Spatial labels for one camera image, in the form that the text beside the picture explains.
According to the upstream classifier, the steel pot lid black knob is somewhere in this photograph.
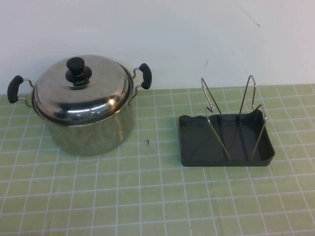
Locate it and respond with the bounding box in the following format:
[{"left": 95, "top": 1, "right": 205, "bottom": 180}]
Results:
[{"left": 31, "top": 57, "right": 133, "bottom": 126}]

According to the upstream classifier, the stainless steel cooking pot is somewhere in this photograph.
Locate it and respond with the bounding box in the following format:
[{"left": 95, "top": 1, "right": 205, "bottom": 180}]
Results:
[{"left": 7, "top": 62, "right": 153, "bottom": 157}]

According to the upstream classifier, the green grid table mat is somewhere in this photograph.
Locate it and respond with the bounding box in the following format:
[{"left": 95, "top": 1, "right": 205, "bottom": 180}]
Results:
[{"left": 0, "top": 83, "right": 315, "bottom": 236}]

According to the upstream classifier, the grey tray wire lid rack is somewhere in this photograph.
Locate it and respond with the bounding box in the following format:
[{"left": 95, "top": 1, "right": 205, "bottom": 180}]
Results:
[{"left": 177, "top": 74, "right": 276, "bottom": 168}]

